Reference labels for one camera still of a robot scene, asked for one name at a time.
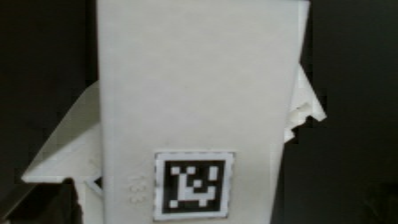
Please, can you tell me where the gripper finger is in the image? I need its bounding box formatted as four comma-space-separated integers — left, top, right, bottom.
2, 179, 80, 224

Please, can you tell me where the white cabinet body box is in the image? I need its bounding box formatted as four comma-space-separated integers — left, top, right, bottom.
21, 64, 329, 224

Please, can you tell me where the white cabinet top block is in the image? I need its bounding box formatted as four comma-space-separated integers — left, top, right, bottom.
98, 0, 309, 224

